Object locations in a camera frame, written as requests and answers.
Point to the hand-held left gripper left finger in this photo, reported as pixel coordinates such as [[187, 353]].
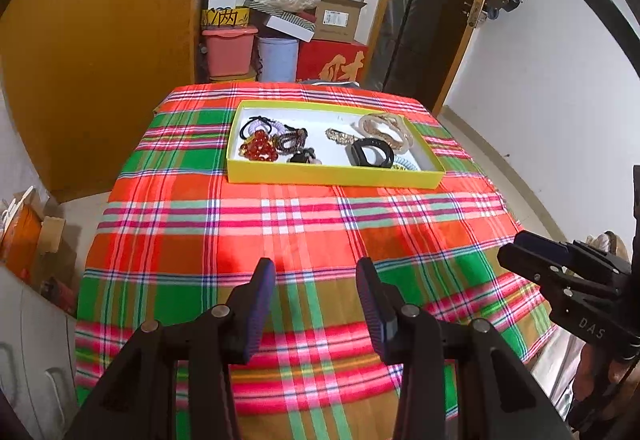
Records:
[[260, 310]]

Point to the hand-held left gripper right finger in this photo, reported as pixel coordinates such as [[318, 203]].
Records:
[[372, 310]]

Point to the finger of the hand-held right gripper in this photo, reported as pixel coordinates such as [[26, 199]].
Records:
[[525, 262], [542, 246]]

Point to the dark patterned scrunchie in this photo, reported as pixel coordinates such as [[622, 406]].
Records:
[[292, 140]]

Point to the yellow-green shallow box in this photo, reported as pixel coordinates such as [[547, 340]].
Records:
[[320, 118]]

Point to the beige slipper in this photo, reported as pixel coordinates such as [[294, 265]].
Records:
[[610, 242]]

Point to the red green plaid tablecloth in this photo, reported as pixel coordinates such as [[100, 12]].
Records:
[[200, 220]]

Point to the wooden door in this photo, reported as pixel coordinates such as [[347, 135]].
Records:
[[465, 50]]

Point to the open brown carton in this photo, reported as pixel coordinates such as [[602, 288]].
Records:
[[55, 250]]

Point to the white appliance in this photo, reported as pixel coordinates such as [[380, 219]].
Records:
[[30, 350]]

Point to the orange bag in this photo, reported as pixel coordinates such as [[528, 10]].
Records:
[[20, 240]]

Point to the lavender plastic bucket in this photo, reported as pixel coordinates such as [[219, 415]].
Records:
[[277, 60]]

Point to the red gift box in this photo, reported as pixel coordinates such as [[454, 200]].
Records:
[[332, 63]]

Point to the pink plastic bin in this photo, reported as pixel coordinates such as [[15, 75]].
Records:
[[230, 53]]

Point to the white striped flat box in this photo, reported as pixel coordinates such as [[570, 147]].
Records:
[[290, 26]]

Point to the yellow box with black pattern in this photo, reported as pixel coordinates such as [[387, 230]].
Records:
[[225, 18]]

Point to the brown cardboard box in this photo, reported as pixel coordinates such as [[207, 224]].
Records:
[[337, 18]]

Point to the wooden wardrobe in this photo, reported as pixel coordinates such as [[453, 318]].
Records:
[[100, 45]]

